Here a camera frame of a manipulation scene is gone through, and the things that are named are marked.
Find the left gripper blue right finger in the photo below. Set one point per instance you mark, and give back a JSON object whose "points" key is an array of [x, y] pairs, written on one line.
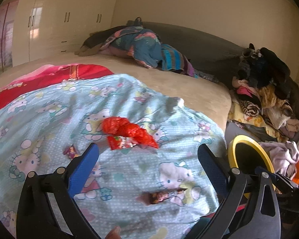
{"points": [[215, 170]]}

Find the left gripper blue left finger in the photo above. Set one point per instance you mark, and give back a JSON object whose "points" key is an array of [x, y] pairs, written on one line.
{"points": [[80, 168]]}

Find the red candy wrapper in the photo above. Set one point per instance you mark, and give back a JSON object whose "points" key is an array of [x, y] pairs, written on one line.
{"points": [[121, 142]]}

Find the red plastic bag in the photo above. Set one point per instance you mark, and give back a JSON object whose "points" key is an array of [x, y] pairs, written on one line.
{"points": [[117, 126]]}

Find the brown energy bar wrapper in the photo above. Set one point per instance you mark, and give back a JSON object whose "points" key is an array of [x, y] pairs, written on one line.
{"points": [[161, 196]]}

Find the yellow rim black trash bin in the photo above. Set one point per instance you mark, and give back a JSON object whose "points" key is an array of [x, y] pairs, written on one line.
{"points": [[246, 154]]}

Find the left hand red nails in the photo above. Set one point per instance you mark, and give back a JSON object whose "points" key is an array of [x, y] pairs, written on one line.
{"points": [[114, 233]]}

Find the small purple candy wrapper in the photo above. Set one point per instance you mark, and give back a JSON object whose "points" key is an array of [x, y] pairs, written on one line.
{"points": [[71, 152]]}

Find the lilac cloth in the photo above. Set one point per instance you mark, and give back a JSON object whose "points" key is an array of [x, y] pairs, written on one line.
{"points": [[283, 156]]}

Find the Hello Kitty light blue blanket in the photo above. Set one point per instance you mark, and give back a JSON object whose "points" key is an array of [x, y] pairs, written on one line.
{"points": [[38, 126]]}

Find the beige bed mattress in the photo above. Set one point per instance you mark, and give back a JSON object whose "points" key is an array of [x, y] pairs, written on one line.
{"points": [[201, 95]]}

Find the patterned clothes pile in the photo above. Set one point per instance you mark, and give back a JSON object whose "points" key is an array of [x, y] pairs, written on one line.
{"points": [[260, 111]]}

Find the red pink blanket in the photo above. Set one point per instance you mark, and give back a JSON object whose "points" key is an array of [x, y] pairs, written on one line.
{"points": [[48, 75]]}

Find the grey headboard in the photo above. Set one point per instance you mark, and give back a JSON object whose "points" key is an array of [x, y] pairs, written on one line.
{"points": [[207, 53]]}

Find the black clothes heap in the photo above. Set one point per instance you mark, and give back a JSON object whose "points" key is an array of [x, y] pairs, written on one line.
{"points": [[261, 67]]}

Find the striped colourful cloth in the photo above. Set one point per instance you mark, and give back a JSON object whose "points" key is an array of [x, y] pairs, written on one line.
{"points": [[173, 60]]}

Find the dark brown clothing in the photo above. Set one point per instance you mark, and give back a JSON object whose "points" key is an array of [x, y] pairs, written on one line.
{"points": [[92, 45]]}

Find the teal floral clothes pile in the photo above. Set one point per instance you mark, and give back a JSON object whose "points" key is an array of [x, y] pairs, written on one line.
{"points": [[137, 42]]}

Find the cream wardrobe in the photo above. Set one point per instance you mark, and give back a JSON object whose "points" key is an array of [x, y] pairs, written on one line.
{"points": [[43, 28]]}

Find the pink glass door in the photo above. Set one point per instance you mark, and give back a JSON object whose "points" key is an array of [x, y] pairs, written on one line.
{"points": [[7, 17]]}

